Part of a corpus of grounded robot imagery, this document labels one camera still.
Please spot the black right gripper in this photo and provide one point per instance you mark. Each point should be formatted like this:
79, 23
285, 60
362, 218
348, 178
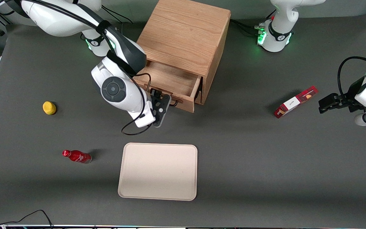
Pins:
154, 94

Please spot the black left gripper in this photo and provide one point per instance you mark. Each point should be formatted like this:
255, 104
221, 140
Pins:
352, 94

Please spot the light oak wooden drawer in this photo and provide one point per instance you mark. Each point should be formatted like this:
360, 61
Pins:
176, 82

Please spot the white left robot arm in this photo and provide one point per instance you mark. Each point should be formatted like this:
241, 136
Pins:
278, 35

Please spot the red tartan shortbread box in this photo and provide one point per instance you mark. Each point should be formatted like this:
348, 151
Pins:
294, 102

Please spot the light oak wooden cabinet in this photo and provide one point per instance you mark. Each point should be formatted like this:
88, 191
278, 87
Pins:
186, 35

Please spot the beige rectangular tray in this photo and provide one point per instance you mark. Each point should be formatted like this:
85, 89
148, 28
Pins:
157, 171

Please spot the red soda bottle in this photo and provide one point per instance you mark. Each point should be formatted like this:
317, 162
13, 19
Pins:
78, 156

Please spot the yellow lemon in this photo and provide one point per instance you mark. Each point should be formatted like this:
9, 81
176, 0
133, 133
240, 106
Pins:
49, 107

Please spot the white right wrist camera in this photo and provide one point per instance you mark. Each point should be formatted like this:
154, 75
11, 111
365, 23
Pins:
143, 119

